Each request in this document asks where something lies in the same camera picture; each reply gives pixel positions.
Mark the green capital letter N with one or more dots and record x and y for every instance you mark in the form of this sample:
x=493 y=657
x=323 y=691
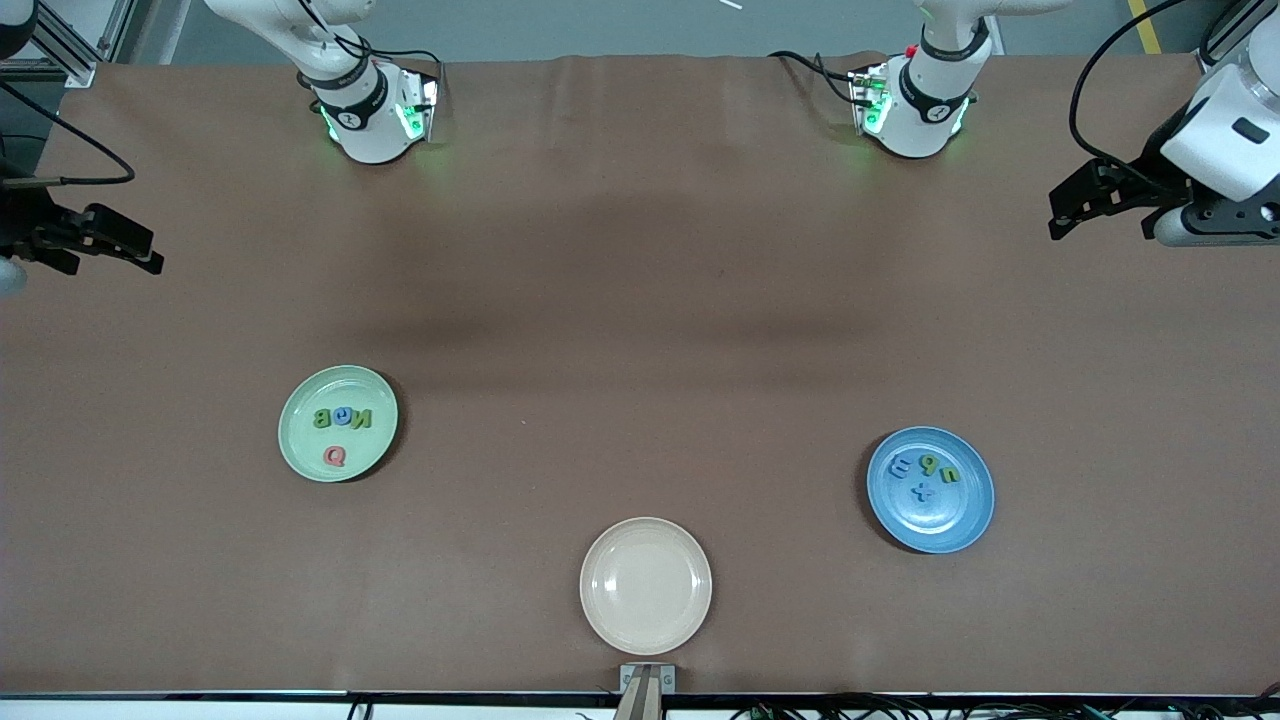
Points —
x=361 y=418

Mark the red letter Q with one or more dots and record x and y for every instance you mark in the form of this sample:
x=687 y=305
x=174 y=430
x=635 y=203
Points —
x=328 y=457

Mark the blue letter m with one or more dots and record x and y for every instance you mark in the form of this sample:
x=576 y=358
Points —
x=900 y=466

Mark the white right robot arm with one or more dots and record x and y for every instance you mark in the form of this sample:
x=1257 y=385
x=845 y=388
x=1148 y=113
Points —
x=365 y=120

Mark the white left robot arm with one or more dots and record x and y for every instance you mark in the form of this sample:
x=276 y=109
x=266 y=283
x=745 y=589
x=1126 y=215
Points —
x=925 y=110

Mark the green plate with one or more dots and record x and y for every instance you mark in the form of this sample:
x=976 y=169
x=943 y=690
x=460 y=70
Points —
x=340 y=385

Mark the blue plate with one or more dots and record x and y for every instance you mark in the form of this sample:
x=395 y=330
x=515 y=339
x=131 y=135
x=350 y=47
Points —
x=930 y=525

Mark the brown table mat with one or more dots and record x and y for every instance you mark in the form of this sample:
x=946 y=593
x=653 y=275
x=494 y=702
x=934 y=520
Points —
x=640 y=250

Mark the cream plate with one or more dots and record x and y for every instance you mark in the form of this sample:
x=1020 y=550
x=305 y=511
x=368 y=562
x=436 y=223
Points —
x=645 y=585

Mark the aluminium frame profile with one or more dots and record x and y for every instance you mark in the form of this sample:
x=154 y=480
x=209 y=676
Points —
x=1213 y=62
x=70 y=55
x=118 y=25

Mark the wooden post with metal bracket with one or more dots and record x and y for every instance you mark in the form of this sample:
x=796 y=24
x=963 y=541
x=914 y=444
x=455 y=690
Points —
x=646 y=695

